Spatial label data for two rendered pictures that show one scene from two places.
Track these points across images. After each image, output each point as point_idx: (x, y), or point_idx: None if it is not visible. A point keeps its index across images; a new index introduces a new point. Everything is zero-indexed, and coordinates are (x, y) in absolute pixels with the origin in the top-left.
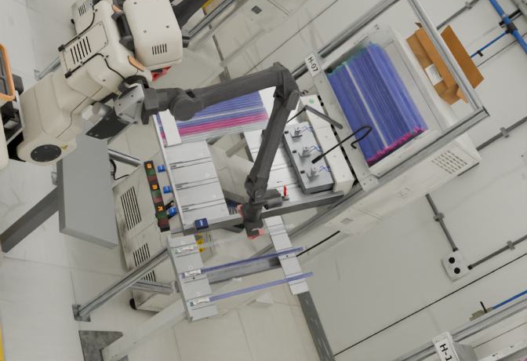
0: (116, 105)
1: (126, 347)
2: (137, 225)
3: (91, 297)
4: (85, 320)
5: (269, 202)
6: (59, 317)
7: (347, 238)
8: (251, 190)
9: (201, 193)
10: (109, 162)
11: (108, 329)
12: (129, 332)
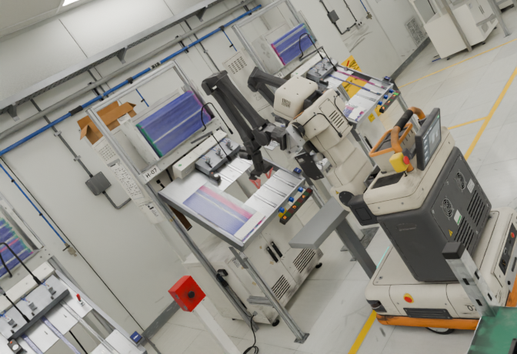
0: (343, 101)
1: (353, 219)
2: (285, 277)
3: (343, 265)
4: None
5: None
6: (372, 253)
7: None
8: None
9: (278, 185)
10: (308, 222)
11: (346, 252)
12: (348, 220)
